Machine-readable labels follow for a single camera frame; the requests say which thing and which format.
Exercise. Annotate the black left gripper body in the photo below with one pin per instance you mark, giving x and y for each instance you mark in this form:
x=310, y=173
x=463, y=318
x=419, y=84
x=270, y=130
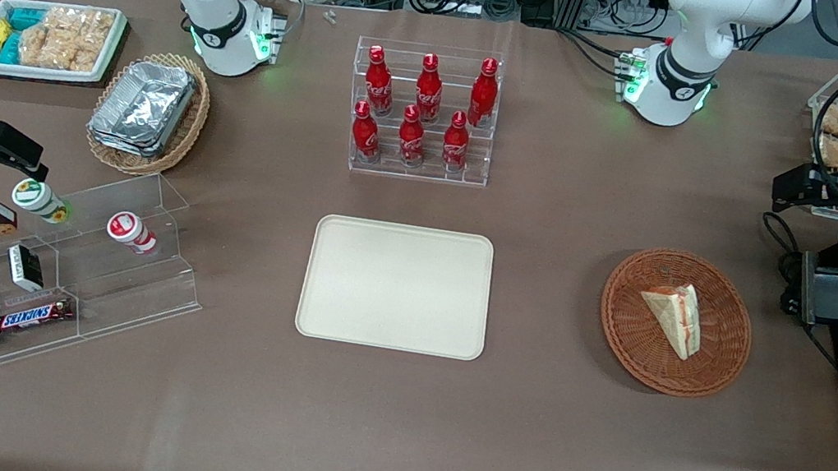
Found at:
x=831, y=186

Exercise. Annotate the triangle sandwich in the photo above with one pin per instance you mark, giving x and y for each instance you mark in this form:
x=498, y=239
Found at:
x=677, y=316

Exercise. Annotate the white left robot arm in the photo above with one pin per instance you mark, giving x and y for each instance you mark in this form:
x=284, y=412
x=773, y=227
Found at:
x=679, y=79

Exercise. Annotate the white rectangular snack tray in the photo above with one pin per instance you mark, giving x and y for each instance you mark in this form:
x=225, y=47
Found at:
x=44, y=75

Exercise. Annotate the light wicker basket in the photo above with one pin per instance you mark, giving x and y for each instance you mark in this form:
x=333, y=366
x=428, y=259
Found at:
x=188, y=126

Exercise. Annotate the brown round wicker basket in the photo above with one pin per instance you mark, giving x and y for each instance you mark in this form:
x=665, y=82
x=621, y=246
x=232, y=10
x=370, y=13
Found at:
x=635, y=343

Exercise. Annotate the beige rectangular tray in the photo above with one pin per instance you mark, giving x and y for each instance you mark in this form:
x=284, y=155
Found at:
x=395, y=286

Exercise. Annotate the bagged bread pastry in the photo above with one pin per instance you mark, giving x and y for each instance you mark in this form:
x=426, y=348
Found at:
x=837, y=136

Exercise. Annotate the green label yogurt bottle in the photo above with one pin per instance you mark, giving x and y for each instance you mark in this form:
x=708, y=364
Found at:
x=38, y=199

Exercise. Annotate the teal snack pack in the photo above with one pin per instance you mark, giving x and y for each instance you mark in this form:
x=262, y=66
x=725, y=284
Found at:
x=10, y=48
x=26, y=18

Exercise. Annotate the small black white box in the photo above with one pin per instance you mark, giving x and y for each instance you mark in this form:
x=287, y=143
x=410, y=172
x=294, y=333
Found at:
x=25, y=268

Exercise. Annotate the clear bag of rice crackers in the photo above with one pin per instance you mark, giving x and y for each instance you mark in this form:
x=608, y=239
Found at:
x=66, y=37

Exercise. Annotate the stack of foil trays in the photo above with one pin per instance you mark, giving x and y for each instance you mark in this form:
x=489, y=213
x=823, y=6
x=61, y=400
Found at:
x=143, y=107

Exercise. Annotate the red label yogurt bottle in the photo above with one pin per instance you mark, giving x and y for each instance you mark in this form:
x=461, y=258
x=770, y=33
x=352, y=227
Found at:
x=129, y=230

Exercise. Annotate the snickers chocolate bar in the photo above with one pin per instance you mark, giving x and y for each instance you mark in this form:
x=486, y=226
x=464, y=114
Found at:
x=33, y=315

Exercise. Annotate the clear acrylic stepped shelf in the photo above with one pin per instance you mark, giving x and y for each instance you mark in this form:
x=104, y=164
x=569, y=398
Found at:
x=121, y=282

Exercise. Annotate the red cola bottle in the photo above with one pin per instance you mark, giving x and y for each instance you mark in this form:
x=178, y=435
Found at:
x=483, y=95
x=411, y=139
x=378, y=84
x=365, y=134
x=455, y=144
x=428, y=91

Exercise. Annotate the small metal clip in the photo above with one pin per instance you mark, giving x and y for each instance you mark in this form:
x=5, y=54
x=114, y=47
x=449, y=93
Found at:
x=329, y=16

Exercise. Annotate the clear acrylic bottle rack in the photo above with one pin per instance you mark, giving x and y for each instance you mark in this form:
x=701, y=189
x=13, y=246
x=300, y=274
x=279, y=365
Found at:
x=416, y=171

